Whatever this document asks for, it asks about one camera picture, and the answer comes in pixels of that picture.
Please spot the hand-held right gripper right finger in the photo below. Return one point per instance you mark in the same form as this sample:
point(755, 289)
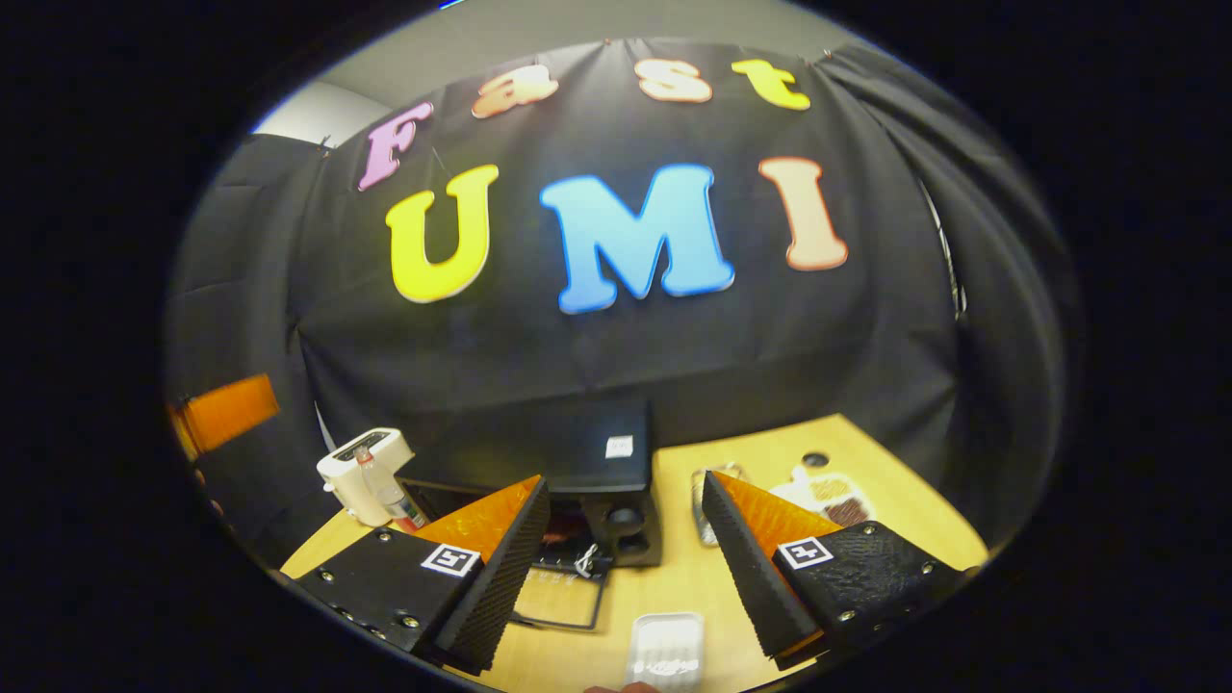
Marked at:
point(751, 577)

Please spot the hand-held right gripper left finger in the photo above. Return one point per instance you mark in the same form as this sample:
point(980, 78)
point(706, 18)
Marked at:
point(496, 587)

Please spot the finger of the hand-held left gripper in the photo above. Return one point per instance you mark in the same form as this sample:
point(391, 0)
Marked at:
point(231, 412)

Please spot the black electric oven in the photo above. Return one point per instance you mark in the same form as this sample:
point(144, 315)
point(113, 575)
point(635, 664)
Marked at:
point(597, 452)

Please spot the clear glass container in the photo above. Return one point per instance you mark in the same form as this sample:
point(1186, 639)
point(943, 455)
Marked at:
point(705, 500)

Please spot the white divided seasoning dish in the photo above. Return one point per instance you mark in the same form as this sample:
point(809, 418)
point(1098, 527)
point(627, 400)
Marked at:
point(828, 496)

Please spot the white rectangular tray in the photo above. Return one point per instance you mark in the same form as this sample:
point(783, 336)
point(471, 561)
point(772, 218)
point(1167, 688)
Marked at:
point(664, 650)

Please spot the clear bottle with red label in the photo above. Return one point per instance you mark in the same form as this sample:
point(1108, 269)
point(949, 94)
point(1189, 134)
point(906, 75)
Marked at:
point(390, 496)

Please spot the white toaster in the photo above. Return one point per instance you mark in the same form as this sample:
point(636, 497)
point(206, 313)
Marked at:
point(361, 472)

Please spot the black backdrop cloth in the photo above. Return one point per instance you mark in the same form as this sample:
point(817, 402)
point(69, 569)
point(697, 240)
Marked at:
point(577, 356)

